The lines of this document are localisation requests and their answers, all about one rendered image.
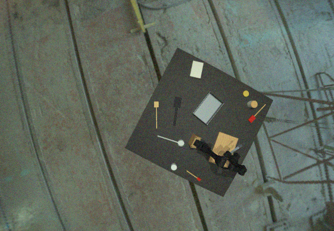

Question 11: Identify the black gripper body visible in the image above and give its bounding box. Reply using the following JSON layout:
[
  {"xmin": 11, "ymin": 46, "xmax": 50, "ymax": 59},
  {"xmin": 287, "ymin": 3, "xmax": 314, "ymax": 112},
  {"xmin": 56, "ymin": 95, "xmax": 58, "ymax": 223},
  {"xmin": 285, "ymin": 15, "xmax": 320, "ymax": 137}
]
[{"xmin": 223, "ymin": 151, "xmax": 236, "ymax": 164}]

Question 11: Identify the light wooden board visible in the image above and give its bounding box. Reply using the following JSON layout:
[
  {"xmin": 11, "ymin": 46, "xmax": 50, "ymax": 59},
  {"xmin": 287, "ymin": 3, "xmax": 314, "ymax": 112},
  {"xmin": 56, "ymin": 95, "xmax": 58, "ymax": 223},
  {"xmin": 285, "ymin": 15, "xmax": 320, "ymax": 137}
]
[{"xmin": 208, "ymin": 132, "xmax": 238, "ymax": 167}]

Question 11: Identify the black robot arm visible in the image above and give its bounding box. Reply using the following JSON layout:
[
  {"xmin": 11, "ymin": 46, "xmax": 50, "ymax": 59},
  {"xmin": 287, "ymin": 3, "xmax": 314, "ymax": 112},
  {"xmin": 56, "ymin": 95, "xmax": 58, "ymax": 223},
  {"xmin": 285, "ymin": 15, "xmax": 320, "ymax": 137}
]
[{"xmin": 193, "ymin": 140, "xmax": 247, "ymax": 176}]

